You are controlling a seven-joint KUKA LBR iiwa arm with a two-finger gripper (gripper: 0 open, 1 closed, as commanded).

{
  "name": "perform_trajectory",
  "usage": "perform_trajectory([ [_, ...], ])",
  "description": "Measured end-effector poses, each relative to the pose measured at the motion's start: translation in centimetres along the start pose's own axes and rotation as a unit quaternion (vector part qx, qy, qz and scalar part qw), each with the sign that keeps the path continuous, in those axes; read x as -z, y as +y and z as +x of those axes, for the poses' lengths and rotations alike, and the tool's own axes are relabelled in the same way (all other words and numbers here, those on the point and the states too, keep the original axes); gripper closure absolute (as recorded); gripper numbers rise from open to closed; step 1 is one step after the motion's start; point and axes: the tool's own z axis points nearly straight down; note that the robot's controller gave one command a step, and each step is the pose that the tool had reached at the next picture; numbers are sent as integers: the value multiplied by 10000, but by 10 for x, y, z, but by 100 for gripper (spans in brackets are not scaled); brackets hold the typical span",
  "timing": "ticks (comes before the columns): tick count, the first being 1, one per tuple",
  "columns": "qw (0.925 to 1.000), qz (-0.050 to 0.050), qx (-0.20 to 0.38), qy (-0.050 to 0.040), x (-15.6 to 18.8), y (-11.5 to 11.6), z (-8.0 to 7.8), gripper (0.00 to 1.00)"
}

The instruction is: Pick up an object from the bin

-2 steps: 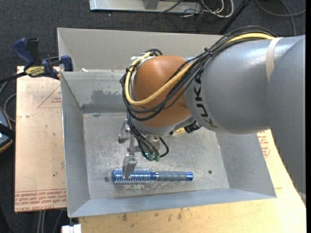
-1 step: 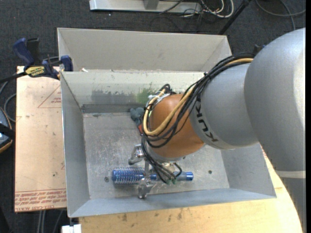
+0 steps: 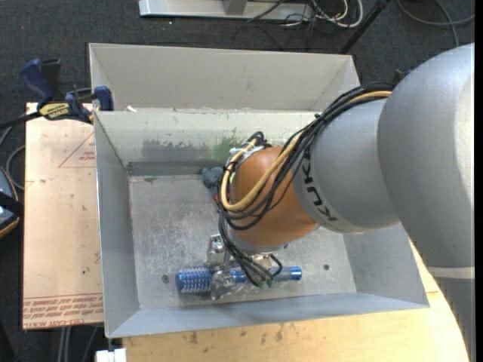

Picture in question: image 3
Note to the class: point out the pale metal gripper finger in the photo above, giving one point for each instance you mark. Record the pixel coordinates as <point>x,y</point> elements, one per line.
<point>216,249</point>
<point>222,285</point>

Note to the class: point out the blue hairbrush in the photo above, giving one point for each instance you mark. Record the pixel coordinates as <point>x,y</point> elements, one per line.
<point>192,280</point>

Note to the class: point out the grey metal bin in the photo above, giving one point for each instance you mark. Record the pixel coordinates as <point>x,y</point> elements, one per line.
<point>170,221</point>

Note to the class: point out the grey-blue soft toy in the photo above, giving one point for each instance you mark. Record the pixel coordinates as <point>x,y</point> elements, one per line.
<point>211,177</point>

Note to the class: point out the brown cardboard board red print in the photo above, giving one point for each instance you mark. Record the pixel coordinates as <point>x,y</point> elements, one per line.
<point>60,209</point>

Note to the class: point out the small white scrap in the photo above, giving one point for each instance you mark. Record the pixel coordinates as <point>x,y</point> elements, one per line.
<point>131,108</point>

